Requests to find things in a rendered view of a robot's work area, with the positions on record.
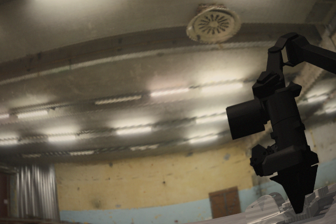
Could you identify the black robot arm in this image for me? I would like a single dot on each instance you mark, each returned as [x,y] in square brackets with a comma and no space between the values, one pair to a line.
[274,101]

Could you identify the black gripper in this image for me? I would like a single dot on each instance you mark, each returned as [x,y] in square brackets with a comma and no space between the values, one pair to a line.
[293,162]

